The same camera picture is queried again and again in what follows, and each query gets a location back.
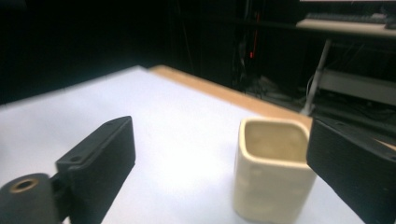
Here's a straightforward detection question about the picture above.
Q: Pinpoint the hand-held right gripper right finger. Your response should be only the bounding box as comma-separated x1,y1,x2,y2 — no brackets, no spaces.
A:
305,117,396,224

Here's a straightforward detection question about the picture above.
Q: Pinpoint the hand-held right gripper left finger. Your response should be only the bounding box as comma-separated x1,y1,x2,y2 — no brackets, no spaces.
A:
55,115,136,224

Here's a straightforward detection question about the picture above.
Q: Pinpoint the cream square ceramic cup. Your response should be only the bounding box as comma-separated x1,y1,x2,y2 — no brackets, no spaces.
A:
233,117,318,224

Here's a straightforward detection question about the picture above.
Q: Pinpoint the white desk with metal legs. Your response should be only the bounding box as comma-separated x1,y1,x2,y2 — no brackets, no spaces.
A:
295,18,396,117

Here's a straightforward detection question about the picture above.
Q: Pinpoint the black computer keyboard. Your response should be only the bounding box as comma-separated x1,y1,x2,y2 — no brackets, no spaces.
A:
304,12,389,25

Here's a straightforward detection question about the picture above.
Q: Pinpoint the red cable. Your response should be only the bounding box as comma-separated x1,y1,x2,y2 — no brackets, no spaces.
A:
249,11,262,60

